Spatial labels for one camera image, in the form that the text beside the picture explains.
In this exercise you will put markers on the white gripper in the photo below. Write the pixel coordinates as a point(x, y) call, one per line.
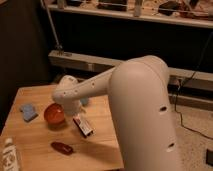
point(72, 108)

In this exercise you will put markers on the red white eraser box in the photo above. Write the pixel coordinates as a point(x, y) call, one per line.
point(83, 125)

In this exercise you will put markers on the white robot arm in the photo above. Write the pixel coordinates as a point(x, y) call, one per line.
point(140, 108)

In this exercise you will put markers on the wooden table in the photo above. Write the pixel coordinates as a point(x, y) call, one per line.
point(98, 152)

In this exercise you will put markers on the dark red oblong object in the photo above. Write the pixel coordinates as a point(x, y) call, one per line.
point(62, 148)

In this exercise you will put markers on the blue sponge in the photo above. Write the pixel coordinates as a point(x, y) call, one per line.
point(28, 112)

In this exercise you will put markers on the metal lamp pole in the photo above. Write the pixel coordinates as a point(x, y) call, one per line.
point(58, 46)

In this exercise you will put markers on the white plastic bottle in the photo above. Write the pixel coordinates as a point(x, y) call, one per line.
point(9, 156)

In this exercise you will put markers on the white shelf board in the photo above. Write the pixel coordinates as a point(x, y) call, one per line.
point(130, 16)

